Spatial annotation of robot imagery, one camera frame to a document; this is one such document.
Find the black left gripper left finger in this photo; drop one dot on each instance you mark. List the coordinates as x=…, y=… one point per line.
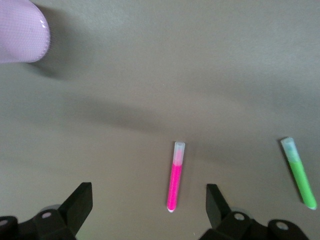
x=62, y=220

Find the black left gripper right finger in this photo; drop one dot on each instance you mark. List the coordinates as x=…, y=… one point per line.
x=225, y=222

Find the pink marker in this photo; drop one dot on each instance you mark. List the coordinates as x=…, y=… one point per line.
x=175, y=185

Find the brown table mat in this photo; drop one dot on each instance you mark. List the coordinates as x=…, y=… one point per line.
x=160, y=100

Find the pink mesh cup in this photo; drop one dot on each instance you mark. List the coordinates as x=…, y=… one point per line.
x=20, y=32

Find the green marker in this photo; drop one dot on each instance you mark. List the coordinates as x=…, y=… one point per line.
x=301, y=180

